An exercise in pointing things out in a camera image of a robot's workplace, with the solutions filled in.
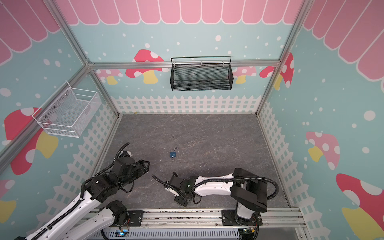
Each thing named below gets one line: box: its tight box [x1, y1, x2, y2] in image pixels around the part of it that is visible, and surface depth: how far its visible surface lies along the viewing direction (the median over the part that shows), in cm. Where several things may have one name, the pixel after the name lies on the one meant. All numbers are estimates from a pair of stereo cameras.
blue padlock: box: [169, 147, 179, 158], surface depth 99 cm
